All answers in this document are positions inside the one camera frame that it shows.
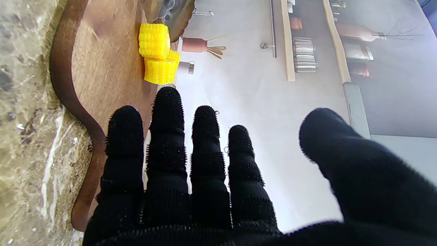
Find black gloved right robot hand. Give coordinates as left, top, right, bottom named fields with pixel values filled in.
left=82, top=86, right=437, bottom=246

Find yellow corn chunk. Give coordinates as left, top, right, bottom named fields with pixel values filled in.
left=138, top=23, right=170, bottom=60
left=143, top=50, right=180, bottom=85

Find red-handled steel tongs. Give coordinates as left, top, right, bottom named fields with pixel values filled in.
left=145, top=0, right=196, bottom=43

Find printed kitchen scene backdrop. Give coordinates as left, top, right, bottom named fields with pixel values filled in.
left=142, top=0, right=437, bottom=233

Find brown wooden cutting board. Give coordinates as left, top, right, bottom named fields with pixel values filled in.
left=49, top=0, right=178, bottom=233

